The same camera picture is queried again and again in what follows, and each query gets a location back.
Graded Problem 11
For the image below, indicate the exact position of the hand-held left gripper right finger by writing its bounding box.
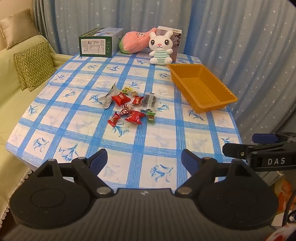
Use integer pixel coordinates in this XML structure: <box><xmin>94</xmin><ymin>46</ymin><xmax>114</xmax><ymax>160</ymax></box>
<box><xmin>174</xmin><ymin>149</ymin><xmax>257</xmax><ymax>198</ymax></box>

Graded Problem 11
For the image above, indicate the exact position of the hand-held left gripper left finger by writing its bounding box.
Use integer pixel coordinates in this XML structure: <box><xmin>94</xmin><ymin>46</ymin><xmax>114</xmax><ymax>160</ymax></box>
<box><xmin>32</xmin><ymin>149</ymin><xmax>115</xmax><ymax>198</ymax></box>

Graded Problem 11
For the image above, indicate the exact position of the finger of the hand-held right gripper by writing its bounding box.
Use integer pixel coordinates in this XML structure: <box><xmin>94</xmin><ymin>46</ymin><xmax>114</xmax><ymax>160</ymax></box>
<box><xmin>252</xmin><ymin>132</ymin><xmax>296</xmax><ymax>143</ymax></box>
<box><xmin>222</xmin><ymin>142</ymin><xmax>296</xmax><ymax>161</ymax></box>

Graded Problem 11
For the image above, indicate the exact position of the long red snack packet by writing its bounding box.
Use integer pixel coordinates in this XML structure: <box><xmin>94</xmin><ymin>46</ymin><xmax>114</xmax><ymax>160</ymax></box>
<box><xmin>124</xmin><ymin>110</ymin><xmax>146</xmax><ymax>125</ymax></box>

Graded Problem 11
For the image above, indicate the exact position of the red white twisted candy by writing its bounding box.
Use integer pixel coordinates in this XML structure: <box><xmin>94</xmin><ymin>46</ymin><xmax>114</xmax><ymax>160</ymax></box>
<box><xmin>119</xmin><ymin>104</ymin><xmax>133</xmax><ymax>115</ymax></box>

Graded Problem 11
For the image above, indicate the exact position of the silver green snack packet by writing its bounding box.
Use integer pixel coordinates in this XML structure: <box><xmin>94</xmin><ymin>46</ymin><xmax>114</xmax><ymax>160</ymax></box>
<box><xmin>99</xmin><ymin>83</ymin><xmax>119</xmax><ymax>108</ymax></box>

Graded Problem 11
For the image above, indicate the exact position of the red packet with white label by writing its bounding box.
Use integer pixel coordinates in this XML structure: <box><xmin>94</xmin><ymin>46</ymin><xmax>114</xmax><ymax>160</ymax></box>
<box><xmin>111</xmin><ymin>91</ymin><xmax>129</xmax><ymax>107</ymax></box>

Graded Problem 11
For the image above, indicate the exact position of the orange plastic tray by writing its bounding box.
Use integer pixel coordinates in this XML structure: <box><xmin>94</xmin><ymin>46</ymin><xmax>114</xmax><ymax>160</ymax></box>
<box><xmin>166</xmin><ymin>64</ymin><xmax>238</xmax><ymax>113</ymax></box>

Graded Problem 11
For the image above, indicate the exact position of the clear packet of dark snack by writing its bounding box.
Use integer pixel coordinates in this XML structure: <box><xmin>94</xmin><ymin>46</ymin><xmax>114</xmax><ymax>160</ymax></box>
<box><xmin>141</xmin><ymin>93</ymin><xmax>158</xmax><ymax>111</ymax></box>

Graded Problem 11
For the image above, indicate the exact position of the blue checked tablecloth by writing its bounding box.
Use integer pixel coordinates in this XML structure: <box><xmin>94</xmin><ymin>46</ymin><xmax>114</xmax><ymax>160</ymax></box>
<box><xmin>6</xmin><ymin>52</ymin><xmax>243</xmax><ymax>193</ymax></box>

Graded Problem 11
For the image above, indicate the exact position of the green covered sofa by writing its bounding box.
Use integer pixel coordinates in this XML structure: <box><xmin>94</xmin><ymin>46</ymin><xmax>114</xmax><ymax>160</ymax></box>
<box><xmin>0</xmin><ymin>35</ymin><xmax>77</xmax><ymax>232</ymax></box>

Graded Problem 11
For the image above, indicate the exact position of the green cardboard box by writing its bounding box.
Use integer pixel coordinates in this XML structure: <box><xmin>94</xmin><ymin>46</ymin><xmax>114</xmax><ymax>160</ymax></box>
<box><xmin>79</xmin><ymin>28</ymin><xmax>124</xmax><ymax>58</ymax></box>

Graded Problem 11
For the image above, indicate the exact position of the green zigzag pillow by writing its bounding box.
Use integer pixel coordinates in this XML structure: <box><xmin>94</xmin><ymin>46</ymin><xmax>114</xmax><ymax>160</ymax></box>
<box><xmin>13</xmin><ymin>42</ymin><xmax>57</xmax><ymax>91</ymax></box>

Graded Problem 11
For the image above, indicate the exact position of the grey printed box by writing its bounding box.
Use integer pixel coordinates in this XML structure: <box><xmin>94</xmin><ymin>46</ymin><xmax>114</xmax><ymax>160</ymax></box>
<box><xmin>157</xmin><ymin>26</ymin><xmax>182</xmax><ymax>63</ymax></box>

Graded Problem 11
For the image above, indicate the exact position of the blue star curtain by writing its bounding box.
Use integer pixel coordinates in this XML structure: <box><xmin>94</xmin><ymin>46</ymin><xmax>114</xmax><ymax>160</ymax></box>
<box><xmin>32</xmin><ymin>0</ymin><xmax>296</xmax><ymax>139</ymax></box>

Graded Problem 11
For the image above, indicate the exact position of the white rabbit plush toy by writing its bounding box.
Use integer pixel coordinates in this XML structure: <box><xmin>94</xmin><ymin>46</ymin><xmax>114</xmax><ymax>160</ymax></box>
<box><xmin>148</xmin><ymin>31</ymin><xmax>174</xmax><ymax>65</ymax></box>

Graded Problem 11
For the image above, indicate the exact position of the pink plush toy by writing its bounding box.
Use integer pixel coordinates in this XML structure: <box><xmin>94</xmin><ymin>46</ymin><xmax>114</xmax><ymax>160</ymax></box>
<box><xmin>119</xmin><ymin>27</ymin><xmax>158</xmax><ymax>55</ymax></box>

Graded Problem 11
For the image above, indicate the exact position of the beige satin pillow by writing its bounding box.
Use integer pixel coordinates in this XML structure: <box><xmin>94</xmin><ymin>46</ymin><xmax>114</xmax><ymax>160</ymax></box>
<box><xmin>0</xmin><ymin>9</ymin><xmax>40</xmax><ymax>49</ymax></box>

